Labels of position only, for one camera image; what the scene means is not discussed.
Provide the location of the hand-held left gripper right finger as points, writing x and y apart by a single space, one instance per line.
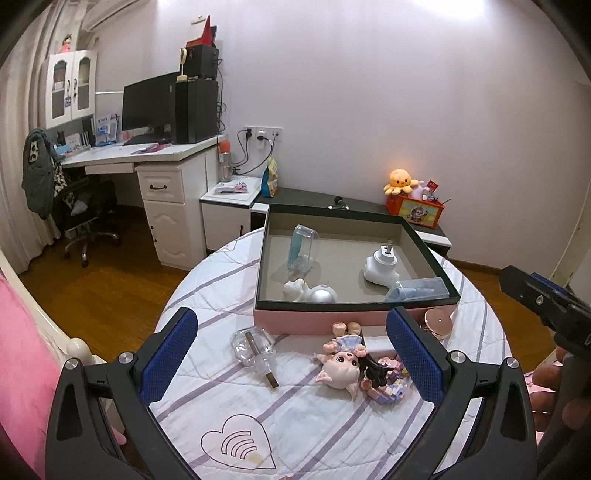
415 355

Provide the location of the blue yellow snack bag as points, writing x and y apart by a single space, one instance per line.
271 177

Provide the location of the black monitor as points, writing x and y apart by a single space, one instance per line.
147 104

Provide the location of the printed papers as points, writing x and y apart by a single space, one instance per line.
233 188

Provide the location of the small black object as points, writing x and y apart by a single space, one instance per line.
340 201

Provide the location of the black keyboard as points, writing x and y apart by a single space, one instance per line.
145 138

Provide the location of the grey jacket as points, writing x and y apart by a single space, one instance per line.
39 175

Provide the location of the black office chair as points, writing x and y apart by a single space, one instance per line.
87 207

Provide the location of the pink box with black rim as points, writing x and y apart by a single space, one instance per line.
318 322

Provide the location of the pink book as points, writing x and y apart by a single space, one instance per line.
150 148

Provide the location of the white round figurine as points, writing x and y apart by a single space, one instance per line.
318 295

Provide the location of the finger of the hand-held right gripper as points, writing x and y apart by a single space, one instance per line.
539 300
554 287

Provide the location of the orange printed storage box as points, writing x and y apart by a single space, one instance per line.
418 212

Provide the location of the white bed frame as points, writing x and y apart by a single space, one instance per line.
78 348

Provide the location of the small pink doll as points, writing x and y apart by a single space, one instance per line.
67 44

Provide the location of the pig doll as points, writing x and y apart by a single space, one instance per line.
339 367

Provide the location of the small cream stand fan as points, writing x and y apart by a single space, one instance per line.
183 57

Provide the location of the clear plastic case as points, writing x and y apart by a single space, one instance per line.
415 290

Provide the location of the white wall outlet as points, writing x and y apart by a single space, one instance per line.
261 134

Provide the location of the white desk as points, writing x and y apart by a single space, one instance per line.
166 203

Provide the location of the water bottle with orange lid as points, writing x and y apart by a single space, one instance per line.
225 161

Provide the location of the rose gold jar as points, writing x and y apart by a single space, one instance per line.
437 321

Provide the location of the white curtain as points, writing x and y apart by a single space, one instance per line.
18 138

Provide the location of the black computer tower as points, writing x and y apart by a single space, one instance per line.
196 110

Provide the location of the orange octopus plush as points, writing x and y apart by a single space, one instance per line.
399 181

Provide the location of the red box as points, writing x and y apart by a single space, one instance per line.
205 34

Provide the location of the person's right hand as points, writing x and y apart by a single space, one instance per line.
547 378

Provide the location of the blue white boxes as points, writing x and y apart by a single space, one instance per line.
107 129

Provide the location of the pink plush toy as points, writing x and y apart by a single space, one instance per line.
421 191

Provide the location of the clear bottle with teal insert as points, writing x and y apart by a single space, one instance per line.
302 249

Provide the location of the white hutch cabinet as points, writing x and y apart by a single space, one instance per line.
69 87

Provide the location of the pink blanket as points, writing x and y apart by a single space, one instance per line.
27 369

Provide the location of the white nightstand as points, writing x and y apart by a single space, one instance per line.
226 221

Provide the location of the black speaker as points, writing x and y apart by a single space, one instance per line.
203 62

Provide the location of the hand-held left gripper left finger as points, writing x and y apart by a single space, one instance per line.
168 355

